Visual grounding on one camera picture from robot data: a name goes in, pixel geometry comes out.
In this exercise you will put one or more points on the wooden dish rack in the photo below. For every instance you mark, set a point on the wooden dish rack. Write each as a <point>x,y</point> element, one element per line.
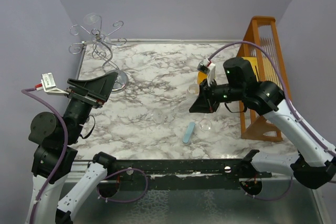
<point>262,31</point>

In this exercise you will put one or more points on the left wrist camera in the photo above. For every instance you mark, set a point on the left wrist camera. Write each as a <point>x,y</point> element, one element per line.
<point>48,85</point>

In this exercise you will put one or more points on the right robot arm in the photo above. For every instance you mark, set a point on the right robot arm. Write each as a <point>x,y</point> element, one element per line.
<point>312,166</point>

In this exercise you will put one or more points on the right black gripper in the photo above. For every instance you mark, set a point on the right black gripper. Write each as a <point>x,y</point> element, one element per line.
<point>202,104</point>

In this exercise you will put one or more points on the clear wine glass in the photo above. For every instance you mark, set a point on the clear wine glass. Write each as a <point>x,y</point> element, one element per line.
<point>192,91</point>
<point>92,18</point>
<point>160,116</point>
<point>205,125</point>

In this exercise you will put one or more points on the yellow card in rack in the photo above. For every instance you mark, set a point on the yellow card in rack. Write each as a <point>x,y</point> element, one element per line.
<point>253,62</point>

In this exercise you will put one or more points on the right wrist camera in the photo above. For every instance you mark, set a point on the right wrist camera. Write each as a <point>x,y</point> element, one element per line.
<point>207,67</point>

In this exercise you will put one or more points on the light blue eraser bar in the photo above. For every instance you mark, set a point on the light blue eraser bar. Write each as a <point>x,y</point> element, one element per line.
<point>188,133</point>

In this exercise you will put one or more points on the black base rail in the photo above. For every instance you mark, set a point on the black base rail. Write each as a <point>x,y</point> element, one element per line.
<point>183,174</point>

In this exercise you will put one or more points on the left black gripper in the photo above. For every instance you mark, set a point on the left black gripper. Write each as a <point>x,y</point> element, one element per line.
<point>99,88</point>

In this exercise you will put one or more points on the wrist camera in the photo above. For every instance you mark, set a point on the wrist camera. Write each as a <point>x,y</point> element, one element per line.
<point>207,67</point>
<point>48,85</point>

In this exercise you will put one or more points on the chrome wine glass rack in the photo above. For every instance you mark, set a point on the chrome wine glass rack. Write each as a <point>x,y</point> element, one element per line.
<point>101,50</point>

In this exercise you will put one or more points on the yellow plastic wine glass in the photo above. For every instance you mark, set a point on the yellow plastic wine glass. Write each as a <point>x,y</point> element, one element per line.
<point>201,77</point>

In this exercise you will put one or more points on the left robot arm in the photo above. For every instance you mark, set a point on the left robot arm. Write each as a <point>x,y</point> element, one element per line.
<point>54,134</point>

